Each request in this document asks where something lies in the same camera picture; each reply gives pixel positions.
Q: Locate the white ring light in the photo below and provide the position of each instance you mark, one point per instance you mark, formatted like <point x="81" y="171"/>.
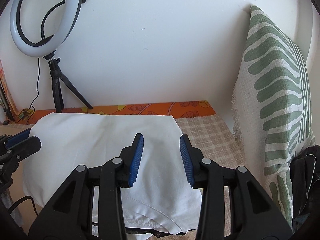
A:
<point x="48" y="45"/>

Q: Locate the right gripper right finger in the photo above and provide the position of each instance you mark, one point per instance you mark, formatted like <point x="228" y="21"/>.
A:
<point x="234" y="204"/>

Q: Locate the orange patterned bedsheet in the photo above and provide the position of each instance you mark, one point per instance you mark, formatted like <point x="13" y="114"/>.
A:
<point x="186" y="109"/>

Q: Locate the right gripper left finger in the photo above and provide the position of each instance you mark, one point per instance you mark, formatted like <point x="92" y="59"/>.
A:
<point x="87" y="205"/>

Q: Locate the beige checked blanket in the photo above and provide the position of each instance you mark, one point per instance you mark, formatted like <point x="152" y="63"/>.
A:
<point x="212" y="136"/>

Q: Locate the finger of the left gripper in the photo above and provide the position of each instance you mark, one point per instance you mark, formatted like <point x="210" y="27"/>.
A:
<point x="25" y="148"/>
<point x="17" y="137"/>

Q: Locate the white garment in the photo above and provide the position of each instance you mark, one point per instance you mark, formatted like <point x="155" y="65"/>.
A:
<point x="160" y="199"/>

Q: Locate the green striped white pillow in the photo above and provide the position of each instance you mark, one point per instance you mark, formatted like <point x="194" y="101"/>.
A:
<point x="272" y="107"/>

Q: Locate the colourful patterned scarf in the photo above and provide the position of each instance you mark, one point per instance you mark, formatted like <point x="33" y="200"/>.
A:
<point x="7" y="94"/>

